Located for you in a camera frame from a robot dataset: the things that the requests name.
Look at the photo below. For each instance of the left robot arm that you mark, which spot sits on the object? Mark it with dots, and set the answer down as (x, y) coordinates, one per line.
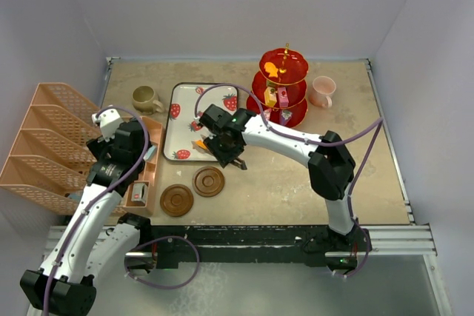
(67, 280)

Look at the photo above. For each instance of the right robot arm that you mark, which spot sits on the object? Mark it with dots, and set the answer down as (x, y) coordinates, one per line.
(327, 159)

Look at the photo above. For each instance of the red three-tier cake stand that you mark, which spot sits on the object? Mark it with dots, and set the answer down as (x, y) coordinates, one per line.
(293, 69)

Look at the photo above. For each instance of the orange fish cake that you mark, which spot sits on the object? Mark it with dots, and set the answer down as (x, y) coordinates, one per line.
(271, 70)
(200, 144)

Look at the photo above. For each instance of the yellow cake slice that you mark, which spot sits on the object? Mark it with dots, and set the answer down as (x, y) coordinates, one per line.
(270, 97)

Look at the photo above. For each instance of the salmon pink cake slice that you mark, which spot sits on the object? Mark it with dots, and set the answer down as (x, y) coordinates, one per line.
(265, 115)

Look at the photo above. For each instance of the white strawberry tray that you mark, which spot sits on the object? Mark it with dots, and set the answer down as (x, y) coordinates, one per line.
(188, 102)

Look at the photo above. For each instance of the beige ceramic mug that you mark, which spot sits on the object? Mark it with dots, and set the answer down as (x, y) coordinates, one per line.
(145, 100)

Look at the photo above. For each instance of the brown wooden coaster right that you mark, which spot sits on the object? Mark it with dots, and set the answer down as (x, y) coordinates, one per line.
(208, 181)

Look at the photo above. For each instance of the pink mug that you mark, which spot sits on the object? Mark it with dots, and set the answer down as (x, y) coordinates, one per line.
(322, 91)

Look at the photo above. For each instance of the purple cake slice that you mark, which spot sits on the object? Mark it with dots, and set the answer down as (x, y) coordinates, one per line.
(285, 118)

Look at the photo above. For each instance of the pink desk organizer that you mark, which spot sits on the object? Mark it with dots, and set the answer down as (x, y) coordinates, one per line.
(49, 160)

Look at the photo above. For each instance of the brown wooden coaster left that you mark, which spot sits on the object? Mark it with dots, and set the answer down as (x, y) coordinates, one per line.
(176, 200)

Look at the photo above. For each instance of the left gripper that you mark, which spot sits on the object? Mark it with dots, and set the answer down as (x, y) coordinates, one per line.
(101, 146)

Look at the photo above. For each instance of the metal tongs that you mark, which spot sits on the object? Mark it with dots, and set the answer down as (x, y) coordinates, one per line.
(237, 162)

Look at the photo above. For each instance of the black base frame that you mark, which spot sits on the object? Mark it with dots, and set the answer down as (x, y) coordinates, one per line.
(311, 245)

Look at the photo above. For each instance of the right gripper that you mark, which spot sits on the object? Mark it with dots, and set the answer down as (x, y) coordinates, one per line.
(224, 158)

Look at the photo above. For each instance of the brown wooden coaster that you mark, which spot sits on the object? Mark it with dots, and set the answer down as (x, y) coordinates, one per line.
(176, 200)
(208, 181)

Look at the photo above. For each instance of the small grey box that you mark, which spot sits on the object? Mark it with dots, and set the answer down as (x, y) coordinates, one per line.
(139, 193)

